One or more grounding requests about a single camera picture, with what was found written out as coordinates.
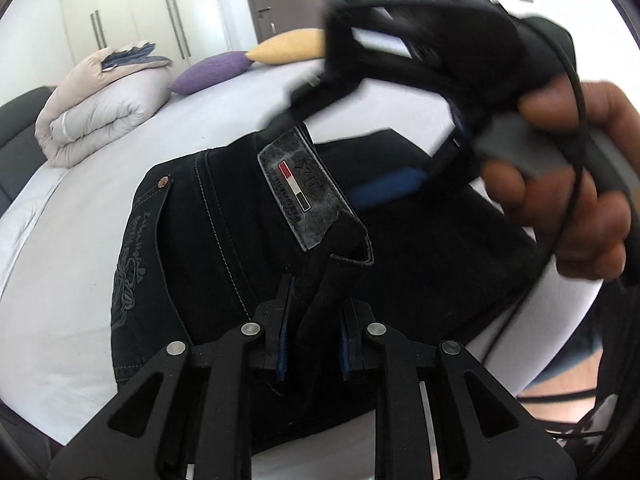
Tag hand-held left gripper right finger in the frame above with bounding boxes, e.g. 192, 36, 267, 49
340, 295, 578, 480

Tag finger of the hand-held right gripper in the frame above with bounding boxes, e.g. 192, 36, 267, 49
265, 72, 373, 138
347, 110, 473, 208

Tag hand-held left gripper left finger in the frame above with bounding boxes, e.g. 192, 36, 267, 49
47, 272, 301, 480

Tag black pants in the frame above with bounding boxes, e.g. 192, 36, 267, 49
107, 127, 556, 453

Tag person's right hand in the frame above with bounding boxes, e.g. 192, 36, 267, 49
482, 80, 640, 281

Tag yellow pillow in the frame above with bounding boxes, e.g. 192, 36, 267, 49
247, 28, 328, 66

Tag purple pillow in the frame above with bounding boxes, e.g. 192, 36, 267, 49
170, 51, 251, 96

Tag white bed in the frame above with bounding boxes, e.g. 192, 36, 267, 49
0, 55, 606, 411

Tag white wardrobe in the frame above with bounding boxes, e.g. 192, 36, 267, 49
60, 0, 261, 68

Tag folded beige duvet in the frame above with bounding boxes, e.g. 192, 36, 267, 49
35, 40, 173, 168

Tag grey padded headboard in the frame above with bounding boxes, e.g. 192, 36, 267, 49
0, 86, 56, 216

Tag black cable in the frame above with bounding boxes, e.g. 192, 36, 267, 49
482, 10, 588, 366

